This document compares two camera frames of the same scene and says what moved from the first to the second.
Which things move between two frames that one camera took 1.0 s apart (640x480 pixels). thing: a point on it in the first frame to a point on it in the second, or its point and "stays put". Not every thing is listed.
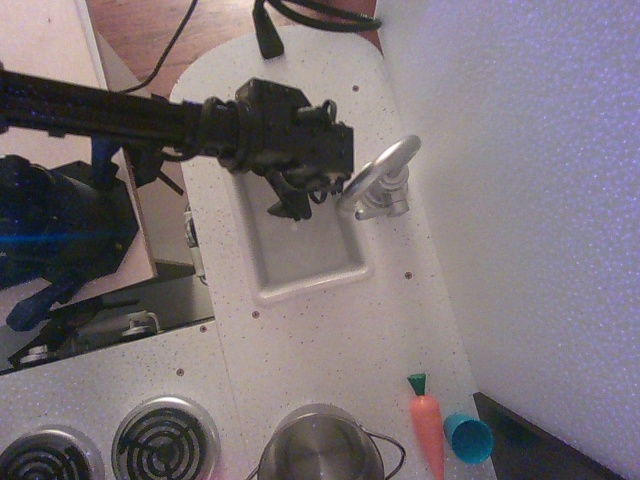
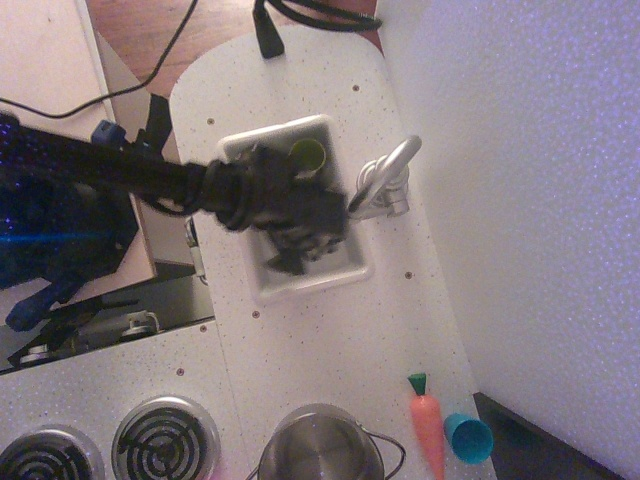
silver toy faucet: (380, 188) stays put
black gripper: (273, 127) to (261, 190)
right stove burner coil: (165, 438) stays put
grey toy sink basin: (289, 256) stays put
